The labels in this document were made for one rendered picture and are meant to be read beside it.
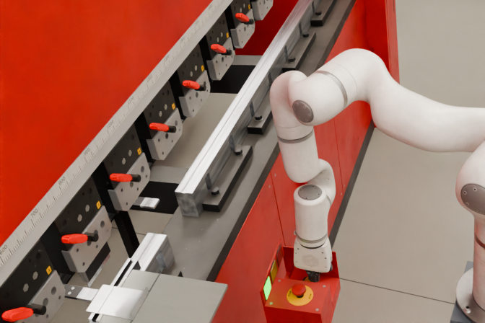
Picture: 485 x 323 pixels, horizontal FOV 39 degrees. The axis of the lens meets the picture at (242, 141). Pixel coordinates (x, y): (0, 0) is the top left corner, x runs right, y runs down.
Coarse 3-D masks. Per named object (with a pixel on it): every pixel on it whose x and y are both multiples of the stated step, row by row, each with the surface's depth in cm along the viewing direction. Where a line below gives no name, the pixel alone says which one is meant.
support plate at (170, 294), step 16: (144, 272) 169; (160, 288) 164; (176, 288) 163; (192, 288) 162; (208, 288) 161; (224, 288) 160; (144, 304) 160; (160, 304) 159; (176, 304) 159; (192, 304) 158; (208, 304) 157; (112, 320) 158; (128, 320) 157; (144, 320) 156; (160, 320) 155; (176, 320) 155; (192, 320) 154; (208, 320) 153
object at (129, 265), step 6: (126, 264) 173; (132, 264) 172; (138, 264) 174; (120, 270) 171; (126, 270) 172; (120, 276) 170; (126, 276) 169; (114, 282) 168; (120, 282) 169; (90, 318) 160; (96, 318) 161
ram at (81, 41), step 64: (0, 0) 119; (64, 0) 136; (128, 0) 157; (192, 0) 187; (0, 64) 120; (64, 64) 137; (128, 64) 159; (0, 128) 121; (64, 128) 138; (0, 192) 122; (64, 192) 140
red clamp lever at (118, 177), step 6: (114, 174) 151; (120, 174) 152; (126, 174) 154; (132, 174) 158; (138, 174) 158; (114, 180) 151; (120, 180) 152; (126, 180) 154; (132, 180) 158; (138, 180) 158
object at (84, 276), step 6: (108, 246) 162; (102, 252) 159; (108, 252) 162; (96, 258) 157; (102, 258) 160; (108, 258) 163; (90, 264) 155; (96, 264) 157; (102, 264) 161; (90, 270) 155; (96, 270) 157; (84, 276) 154; (90, 276) 155; (96, 276) 159; (90, 282) 157
